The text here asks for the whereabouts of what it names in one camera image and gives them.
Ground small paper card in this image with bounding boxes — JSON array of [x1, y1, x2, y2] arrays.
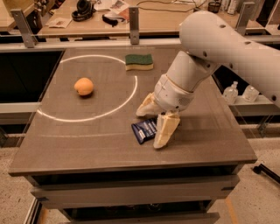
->
[[46, 17, 72, 28]]

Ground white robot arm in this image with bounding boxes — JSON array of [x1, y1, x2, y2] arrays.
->
[[136, 10, 280, 149]]

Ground clear plastic bottle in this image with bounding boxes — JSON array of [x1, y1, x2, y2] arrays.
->
[[242, 85, 259, 102], [222, 81, 238, 104]]

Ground grey table drawer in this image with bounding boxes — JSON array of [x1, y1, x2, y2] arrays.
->
[[31, 175, 240, 209]]

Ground grey metal bracket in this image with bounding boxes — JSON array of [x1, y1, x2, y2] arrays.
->
[[129, 6, 139, 45], [235, 2, 255, 36], [10, 9, 37, 48]]

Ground blue rxbar blueberry wrapper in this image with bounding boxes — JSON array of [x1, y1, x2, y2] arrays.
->
[[131, 118, 157, 144]]

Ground black mesh cup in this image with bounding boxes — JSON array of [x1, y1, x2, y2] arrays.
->
[[207, 2, 221, 13]]

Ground green and yellow sponge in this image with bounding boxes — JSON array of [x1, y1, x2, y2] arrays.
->
[[125, 54, 153, 71]]

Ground clear plastic bottle right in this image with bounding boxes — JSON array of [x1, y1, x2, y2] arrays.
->
[[242, 85, 259, 102]]

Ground clear plastic bottle left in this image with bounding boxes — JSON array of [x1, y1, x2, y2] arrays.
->
[[222, 81, 238, 104]]

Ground orange fruit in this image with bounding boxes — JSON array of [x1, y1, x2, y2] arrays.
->
[[74, 78, 94, 96]]

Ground black sunglasses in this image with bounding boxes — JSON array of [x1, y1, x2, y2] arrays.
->
[[102, 15, 118, 27]]

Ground grey metal bracket right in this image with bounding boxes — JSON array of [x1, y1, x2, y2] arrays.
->
[[235, 2, 255, 36]]

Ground grey metal bracket left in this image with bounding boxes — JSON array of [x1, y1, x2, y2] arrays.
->
[[10, 9, 37, 48]]

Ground black headphones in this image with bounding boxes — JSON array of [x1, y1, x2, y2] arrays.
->
[[72, 0, 95, 22]]

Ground black chair base leg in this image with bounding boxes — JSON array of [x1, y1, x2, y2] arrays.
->
[[253, 164, 280, 184]]

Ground open magazine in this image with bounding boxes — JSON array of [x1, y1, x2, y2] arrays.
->
[[94, 0, 130, 21]]

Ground grey metal bracket middle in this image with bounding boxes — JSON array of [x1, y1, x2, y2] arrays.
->
[[129, 6, 139, 45]]

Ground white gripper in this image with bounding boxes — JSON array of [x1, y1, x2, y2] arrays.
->
[[136, 74, 194, 149]]

